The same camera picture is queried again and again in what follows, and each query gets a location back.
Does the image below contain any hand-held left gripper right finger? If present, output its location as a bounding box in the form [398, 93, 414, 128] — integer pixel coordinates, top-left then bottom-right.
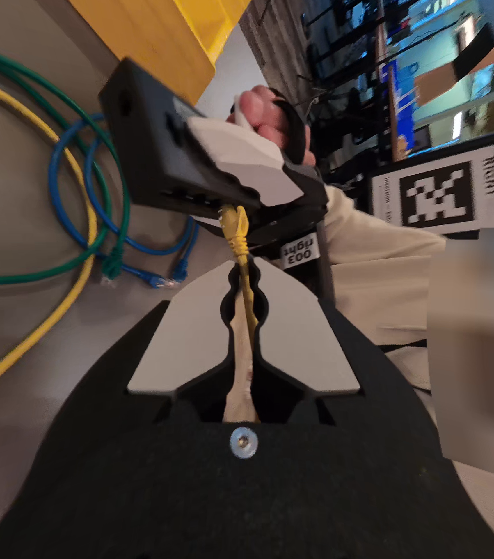
[252, 257, 361, 397]

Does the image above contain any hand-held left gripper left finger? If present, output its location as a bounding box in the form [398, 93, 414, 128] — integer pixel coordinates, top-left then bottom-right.
[127, 261, 235, 396]

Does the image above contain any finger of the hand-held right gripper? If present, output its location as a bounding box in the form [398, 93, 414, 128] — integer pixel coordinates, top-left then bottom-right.
[185, 116, 305, 208]

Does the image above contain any yellow ethernet cable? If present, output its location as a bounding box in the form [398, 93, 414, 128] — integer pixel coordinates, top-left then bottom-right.
[0, 70, 262, 424]

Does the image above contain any black network switch box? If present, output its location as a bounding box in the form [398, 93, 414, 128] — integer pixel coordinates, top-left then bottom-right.
[99, 57, 262, 221]

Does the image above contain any green ethernet cable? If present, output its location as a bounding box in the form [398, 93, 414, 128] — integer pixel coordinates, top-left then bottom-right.
[0, 40, 132, 286]

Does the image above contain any yellow plastic bin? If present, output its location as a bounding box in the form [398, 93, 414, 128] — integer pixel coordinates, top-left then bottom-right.
[67, 0, 253, 107]

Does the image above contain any blue ethernet cable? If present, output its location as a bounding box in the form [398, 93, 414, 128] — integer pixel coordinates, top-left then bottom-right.
[47, 113, 200, 290]

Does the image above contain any person's right forearm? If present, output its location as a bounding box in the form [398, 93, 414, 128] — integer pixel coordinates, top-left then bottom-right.
[323, 183, 448, 346]

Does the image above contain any person's right hand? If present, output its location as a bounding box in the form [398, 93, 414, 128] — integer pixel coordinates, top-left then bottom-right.
[225, 85, 317, 167]

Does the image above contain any black strap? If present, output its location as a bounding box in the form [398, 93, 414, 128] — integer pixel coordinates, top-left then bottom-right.
[378, 338, 429, 351]

